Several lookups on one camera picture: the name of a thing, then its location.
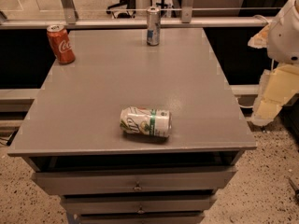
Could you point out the metal railing frame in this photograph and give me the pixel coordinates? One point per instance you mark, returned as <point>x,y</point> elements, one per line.
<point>87,14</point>

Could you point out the silver blue redbull can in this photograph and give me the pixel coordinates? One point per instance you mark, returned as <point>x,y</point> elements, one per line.
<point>153,26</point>

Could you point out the grey drawer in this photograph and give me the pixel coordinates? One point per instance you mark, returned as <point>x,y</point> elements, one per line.
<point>138,204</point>
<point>130,181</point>
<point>153,218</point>

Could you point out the top grey drawer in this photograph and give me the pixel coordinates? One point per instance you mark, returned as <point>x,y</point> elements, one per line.
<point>130,181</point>

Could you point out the bottom grey drawer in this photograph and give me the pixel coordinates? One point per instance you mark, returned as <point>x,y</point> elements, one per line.
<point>153,218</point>

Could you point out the middle grey drawer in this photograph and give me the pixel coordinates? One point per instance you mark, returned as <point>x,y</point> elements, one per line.
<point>138,204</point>

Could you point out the red coca-cola can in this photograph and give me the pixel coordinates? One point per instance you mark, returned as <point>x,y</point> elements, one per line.
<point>60,44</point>

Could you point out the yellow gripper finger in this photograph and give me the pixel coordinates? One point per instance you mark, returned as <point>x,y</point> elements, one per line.
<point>260,40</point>
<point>276,88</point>

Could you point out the grey drawer cabinet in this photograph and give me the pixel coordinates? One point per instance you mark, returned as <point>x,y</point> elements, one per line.
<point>73,124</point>

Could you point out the white green 7up can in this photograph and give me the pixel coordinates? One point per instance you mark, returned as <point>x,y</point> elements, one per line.
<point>150,122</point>

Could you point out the black office chair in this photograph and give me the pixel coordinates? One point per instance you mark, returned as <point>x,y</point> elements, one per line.
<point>130,9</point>

